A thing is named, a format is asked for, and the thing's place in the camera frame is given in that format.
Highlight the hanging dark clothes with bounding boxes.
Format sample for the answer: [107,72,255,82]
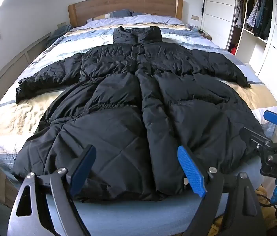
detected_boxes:
[245,0,273,41]

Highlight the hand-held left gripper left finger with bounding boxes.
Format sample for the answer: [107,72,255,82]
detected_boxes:
[8,145,97,236]

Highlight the blue pillow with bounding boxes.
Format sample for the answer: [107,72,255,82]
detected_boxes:
[86,9,144,22]

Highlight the yellow cloth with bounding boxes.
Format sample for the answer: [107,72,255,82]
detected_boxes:
[209,186,277,236]

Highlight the striped duvet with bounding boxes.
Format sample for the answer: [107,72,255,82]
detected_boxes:
[0,15,277,180]

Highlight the wooden headboard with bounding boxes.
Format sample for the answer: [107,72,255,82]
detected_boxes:
[68,0,184,27]

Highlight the blue crumpled cloth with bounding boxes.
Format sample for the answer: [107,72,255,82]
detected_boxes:
[45,24,73,49]

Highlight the black puffer coat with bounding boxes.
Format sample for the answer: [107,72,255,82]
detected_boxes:
[12,26,268,203]

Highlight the wooden nightstand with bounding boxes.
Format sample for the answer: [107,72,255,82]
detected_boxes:
[198,29,213,41]

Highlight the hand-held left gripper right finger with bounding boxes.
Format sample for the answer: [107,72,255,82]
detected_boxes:
[177,145,267,236]

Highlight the white wardrobe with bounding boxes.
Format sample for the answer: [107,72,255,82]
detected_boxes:
[201,0,277,140]

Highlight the low beige cabinets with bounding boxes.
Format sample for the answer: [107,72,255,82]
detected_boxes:
[0,33,52,202]

